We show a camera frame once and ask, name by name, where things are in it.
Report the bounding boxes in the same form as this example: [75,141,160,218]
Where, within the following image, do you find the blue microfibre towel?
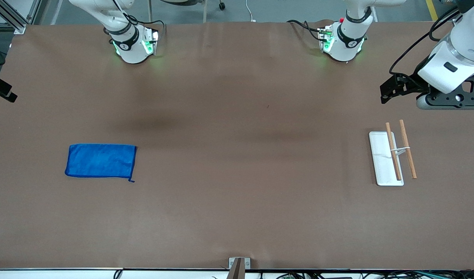
[65,144,138,183]

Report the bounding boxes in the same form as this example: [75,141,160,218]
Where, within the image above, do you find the white towel rack stand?
[369,131,411,186]

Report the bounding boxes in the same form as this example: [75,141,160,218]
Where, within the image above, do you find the brown paper table cover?
[0,21,474,270]

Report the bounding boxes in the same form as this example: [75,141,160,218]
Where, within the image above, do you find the grey chair base with caster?
[148,0,226,24]

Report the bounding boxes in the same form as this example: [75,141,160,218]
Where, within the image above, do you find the aluminium frame profile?
[0,0,40,35]

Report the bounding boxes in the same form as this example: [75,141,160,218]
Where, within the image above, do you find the black left arm base cable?
[286,19,324,41]

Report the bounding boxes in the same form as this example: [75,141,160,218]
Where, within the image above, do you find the black arm base cable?
[105,0,166,39]
[286,19,324,41]

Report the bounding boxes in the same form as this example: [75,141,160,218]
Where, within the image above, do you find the black right arm base cable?
[105,0,166,39]

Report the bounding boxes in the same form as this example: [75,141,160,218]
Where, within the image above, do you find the cable tangle below table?
[260,270,474,279]

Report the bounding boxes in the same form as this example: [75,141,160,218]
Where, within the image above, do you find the metal table edge bracket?
[229,257,251,270]

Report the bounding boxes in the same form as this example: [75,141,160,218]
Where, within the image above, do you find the metal mounting post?
[226,258,245,279]

